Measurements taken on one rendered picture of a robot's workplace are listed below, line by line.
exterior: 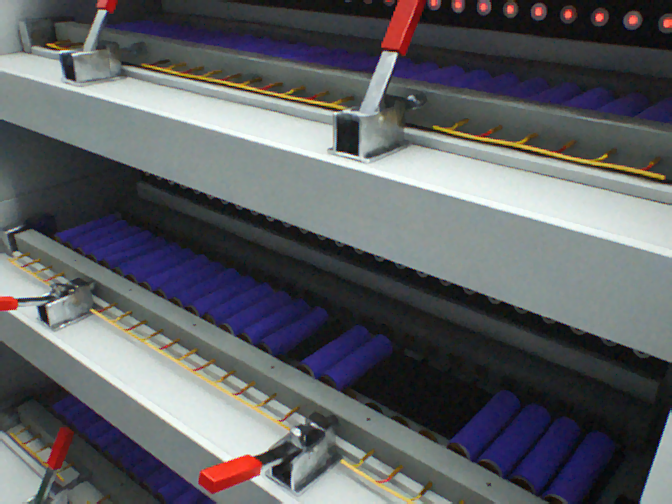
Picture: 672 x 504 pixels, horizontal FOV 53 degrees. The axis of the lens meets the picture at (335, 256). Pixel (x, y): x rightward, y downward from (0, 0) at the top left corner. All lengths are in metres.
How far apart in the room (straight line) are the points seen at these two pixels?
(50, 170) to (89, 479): 0.31
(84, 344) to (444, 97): 0.33
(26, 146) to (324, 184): 0.43
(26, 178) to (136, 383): 0.30
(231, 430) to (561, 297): 0.24
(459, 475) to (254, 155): 0.21
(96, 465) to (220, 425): 0.25
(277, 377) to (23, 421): 0.40
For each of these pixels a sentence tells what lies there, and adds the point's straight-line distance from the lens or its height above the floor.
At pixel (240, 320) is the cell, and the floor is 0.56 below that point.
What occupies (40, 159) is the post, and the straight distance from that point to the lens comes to 0.74.
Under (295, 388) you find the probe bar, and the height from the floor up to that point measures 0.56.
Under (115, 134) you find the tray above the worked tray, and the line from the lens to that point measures 0.51.
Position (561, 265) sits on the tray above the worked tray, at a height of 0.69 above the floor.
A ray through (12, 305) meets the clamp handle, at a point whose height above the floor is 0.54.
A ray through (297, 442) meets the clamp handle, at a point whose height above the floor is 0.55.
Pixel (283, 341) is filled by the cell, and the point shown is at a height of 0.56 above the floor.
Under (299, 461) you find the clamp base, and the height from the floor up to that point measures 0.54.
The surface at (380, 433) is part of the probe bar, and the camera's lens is 0.42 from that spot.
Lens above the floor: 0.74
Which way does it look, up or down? 13 degrees down
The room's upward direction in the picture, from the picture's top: 11 degrees clockwise
